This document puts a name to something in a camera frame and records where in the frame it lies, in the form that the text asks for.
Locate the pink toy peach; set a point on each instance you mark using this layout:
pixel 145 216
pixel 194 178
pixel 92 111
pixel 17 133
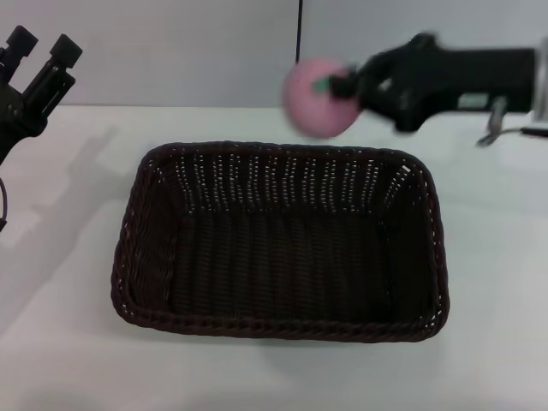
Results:
pixel 314 109

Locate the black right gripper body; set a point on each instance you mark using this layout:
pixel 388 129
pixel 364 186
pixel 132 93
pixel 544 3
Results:
pixel 471 77

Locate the dark brown woven basket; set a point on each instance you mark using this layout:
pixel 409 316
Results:
pixel 278 257

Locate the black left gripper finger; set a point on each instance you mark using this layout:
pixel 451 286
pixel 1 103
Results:
pixel 53 83
pixel 19 47

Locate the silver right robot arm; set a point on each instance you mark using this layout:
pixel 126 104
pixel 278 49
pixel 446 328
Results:
pixel 541 77

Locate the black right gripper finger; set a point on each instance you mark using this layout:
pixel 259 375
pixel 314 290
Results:
pixel 377 60
pixel 387 109

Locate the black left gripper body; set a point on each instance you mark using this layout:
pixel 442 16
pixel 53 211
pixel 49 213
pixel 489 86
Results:
pixel 15 117

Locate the black vertical wall strip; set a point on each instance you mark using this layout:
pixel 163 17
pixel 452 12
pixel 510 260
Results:
pixel 299 30

